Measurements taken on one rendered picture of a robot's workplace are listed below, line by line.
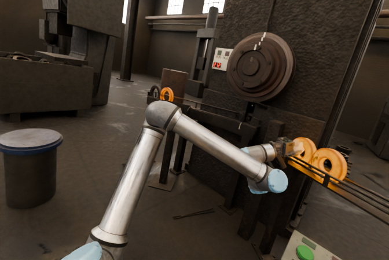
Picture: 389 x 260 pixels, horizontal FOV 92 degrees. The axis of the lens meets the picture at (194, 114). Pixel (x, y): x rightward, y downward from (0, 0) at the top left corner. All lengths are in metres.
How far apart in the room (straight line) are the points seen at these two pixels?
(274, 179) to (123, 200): 0.61
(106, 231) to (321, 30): 1.55
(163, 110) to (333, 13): 1.19
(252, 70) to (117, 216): 1.08
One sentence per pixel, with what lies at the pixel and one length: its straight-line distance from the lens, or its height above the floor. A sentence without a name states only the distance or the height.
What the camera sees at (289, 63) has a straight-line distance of 1.34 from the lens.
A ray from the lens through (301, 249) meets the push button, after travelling 0.72.
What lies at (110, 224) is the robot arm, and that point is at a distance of 0.90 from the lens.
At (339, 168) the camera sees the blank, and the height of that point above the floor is 0.75.
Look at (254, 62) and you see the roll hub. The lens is 1.32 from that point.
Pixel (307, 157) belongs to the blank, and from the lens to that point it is 1.16.
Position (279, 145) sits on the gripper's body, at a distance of 1.07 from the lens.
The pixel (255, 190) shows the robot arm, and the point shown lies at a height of 0.54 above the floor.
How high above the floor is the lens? 1.04
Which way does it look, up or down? 14 degrees down
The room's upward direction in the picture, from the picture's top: 11 degrees clockwise
